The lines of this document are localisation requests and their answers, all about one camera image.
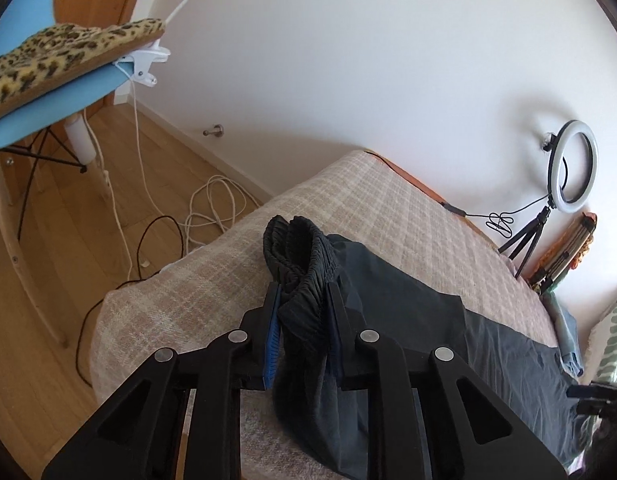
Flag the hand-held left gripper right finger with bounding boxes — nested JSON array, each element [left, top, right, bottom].
[[325, 282, 574, 480]]

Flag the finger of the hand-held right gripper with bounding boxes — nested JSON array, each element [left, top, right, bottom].
[[568, 381, 617, 416]]

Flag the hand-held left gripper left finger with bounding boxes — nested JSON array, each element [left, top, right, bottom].
[[41, 282, 282, 480]]

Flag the dark grey pants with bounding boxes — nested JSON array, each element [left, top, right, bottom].
[[262, 215, 596, 478]]

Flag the green patterned white cushion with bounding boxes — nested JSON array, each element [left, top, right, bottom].
[[583, 287, 617, 386]]

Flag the folded blue jeans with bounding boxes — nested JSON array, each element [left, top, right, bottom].
[[541, 292, 586, 378]]

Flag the folded silver tripod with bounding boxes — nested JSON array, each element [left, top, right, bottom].
[[525, 212, 596, 293]]

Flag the pink checked blanket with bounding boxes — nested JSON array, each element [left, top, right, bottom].
[[88, 150, 584, 480]]

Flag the black mini tripod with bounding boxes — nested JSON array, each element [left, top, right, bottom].
[[498, 207, 551, 281]]

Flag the white cylinder device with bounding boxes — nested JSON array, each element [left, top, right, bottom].
[[63, 115, 96, 166]]

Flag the white clip lamp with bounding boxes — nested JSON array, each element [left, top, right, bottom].
[[113, 0, 249, 88]]

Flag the blue chair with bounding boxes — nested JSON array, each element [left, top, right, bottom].
[[0, 0, 134, 351]]

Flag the leopard print cushion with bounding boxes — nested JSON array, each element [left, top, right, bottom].
[[0, 17, 166, 123]]

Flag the black ring light cable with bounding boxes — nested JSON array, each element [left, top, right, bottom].
[[375, 152, 551, 235]]

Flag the black floor cable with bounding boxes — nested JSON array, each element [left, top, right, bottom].
[[76, 215, 184, 388]]

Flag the white ring light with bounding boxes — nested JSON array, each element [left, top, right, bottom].
[[542, 119, 600, 214]]

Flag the white floor cable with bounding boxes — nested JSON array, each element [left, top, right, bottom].
[[83, 80, 262, 281]]

